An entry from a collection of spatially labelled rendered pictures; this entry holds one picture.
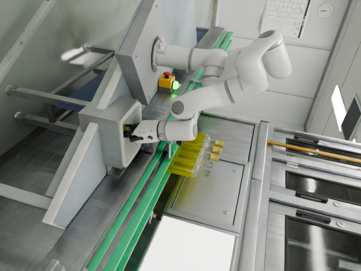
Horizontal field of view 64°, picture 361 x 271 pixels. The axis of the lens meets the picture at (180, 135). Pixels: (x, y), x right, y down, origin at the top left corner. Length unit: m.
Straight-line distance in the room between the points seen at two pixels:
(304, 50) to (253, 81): 6.34
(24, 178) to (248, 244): 1.10
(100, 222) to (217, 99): 0.57
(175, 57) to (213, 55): 0.16
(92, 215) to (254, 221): 0.68
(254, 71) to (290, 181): 0.84
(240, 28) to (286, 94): 1.97
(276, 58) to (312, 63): 6.38
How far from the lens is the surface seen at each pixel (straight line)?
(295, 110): 7.88
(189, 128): 1.01
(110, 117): 1.04
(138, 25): 1.16
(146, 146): 1.27
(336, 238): 1.49
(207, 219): 1.29
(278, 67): 1.04
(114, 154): 1.11
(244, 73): 0.95
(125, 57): 1.08
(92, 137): 1.05
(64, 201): 1.01
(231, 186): 1.45
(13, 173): 1.67
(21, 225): 1.42
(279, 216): 1.45
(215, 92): 0.98
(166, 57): 1.27
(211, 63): 1.23
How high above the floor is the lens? 1.25
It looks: 12 degrees down
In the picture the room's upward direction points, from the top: 102 degrees clockwise
